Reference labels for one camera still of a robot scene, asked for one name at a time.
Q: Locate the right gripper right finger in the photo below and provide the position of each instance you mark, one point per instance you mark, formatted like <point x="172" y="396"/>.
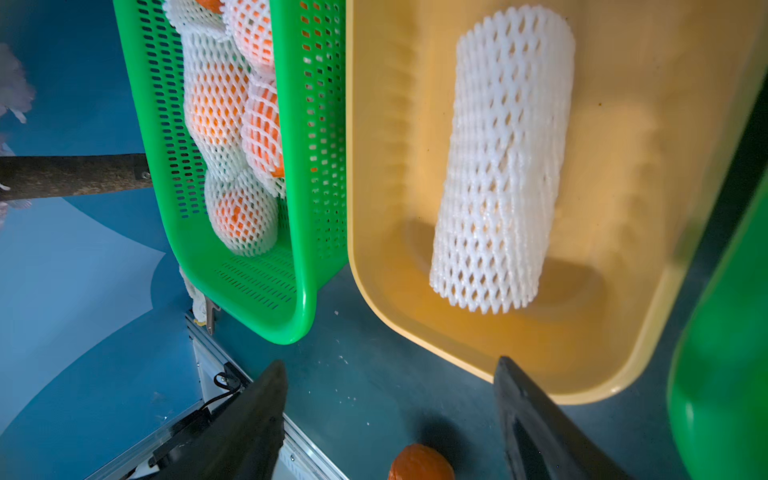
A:
<point x="541" y="442"/>

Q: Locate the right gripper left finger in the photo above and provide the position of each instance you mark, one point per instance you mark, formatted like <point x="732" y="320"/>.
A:
<point x="245" y="440"/>

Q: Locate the netted orange middle left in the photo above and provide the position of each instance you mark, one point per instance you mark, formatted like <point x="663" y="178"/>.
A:
<point x="215" y="81"/>

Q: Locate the white work glove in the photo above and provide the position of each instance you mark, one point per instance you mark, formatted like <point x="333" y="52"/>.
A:
<point x="199" y="311"/>

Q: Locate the right green plastic basket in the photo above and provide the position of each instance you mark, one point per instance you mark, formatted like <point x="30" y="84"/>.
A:
<point x="717" y="389"/>

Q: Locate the netted orange back left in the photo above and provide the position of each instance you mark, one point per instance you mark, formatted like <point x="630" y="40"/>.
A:
<point x="190" y="17"/>

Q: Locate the pink artificial blossom tree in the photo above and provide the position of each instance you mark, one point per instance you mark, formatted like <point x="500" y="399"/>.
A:
<point x="25" y="178"/>

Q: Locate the yellow plastic tub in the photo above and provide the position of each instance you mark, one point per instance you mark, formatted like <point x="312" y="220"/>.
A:
<point x="662" y="93"/>

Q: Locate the left green plastic basket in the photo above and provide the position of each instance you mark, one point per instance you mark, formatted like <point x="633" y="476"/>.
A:
<point x="273" y="294"/>

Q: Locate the netted orange back right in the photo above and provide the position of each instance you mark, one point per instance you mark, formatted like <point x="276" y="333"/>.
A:
<point x="248" y="22"/>

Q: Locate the netted orange with opening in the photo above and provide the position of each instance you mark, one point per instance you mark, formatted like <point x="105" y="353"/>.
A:
<point x="261" y="138"/>

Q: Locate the white foam net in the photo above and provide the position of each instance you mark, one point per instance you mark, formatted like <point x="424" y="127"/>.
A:
<point x="511" y="110"/>

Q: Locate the peeled bare orange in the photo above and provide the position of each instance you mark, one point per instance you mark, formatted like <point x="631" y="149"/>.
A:
<point x="420" y="462"/>

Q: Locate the green plastic basket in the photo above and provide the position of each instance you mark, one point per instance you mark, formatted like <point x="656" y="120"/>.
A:
<point x="717" y="389"/>
<point x="273" y="294"/>

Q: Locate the netted orange front left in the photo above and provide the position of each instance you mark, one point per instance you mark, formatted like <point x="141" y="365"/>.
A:
<point x="243" y="215"/>

